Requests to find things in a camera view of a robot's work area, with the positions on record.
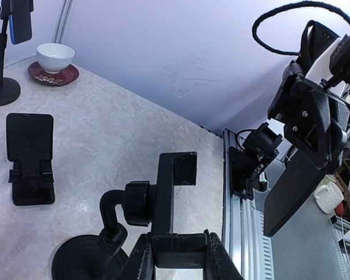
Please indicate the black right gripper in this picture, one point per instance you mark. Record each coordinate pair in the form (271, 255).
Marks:
(315, 118)

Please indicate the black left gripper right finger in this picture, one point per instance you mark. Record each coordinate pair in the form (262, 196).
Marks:
(217, 262)

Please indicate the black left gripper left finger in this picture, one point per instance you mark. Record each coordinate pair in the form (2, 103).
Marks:
(141, 264)

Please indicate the black folding phone stand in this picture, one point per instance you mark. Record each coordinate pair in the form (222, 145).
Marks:
(29, 144)

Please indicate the black round-base pole stand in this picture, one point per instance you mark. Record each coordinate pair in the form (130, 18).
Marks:
(9, 88)

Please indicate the blue-edged black smartphone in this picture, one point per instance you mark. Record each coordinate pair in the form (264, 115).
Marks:
(20, 21)

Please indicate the red round saucer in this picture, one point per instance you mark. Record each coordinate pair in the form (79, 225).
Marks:
(64, 77)

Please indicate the white ceramic bowl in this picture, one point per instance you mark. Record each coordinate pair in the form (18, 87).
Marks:
(54, 57)

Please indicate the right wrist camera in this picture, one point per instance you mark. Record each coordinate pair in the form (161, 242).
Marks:
(315, 39)

